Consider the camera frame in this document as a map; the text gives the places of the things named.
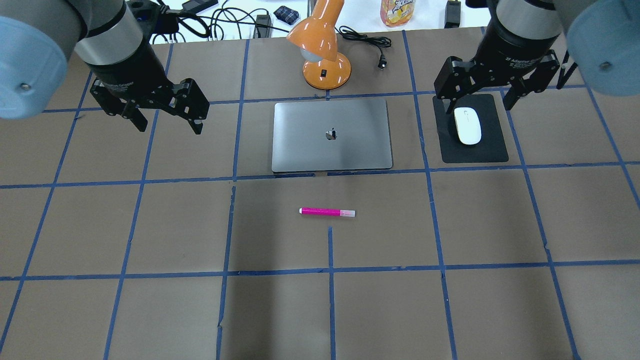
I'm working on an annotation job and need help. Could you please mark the lamp power cable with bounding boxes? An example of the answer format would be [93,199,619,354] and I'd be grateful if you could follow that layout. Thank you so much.
[337,26,392,71]

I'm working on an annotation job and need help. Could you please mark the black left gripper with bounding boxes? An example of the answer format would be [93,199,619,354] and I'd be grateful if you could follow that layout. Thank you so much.
[89,42,210,135]

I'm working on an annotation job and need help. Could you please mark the yellow drink bottle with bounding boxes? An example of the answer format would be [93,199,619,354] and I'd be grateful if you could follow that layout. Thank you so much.
[379,0,416,28]

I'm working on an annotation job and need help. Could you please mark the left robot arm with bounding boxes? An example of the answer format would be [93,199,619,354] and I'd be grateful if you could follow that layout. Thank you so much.
[0,0,210,135]

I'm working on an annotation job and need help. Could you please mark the black mousepad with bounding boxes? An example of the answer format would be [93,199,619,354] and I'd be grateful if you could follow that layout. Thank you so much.
[432,93,509,164]

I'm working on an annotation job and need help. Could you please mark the orange desk lamp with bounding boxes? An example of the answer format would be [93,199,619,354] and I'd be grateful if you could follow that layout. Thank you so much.
[286,0,352,91]

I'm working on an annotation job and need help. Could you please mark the silver closed laptop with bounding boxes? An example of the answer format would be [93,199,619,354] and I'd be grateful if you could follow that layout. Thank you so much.
[270,98,393,173]

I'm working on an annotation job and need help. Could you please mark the dark blue small pouch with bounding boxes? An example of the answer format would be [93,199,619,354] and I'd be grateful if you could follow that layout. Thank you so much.
[273,6,300,26]

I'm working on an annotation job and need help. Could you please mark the white computer mouse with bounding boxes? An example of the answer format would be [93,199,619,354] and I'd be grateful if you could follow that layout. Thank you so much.
[453,107,482,146]

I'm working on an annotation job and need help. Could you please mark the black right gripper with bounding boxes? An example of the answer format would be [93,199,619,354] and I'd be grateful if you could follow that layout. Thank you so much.
[434,18,560,115]

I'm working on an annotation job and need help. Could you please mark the pink marker pen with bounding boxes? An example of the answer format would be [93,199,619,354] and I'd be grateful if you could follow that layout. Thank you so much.
[298,207,356,218]

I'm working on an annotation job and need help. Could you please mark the black power adapter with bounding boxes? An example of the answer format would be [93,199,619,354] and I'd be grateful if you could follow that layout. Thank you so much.
[443,0,462,28]

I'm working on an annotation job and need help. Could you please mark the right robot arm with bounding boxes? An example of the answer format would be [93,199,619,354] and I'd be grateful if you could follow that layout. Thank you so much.
[434,0,640,112]

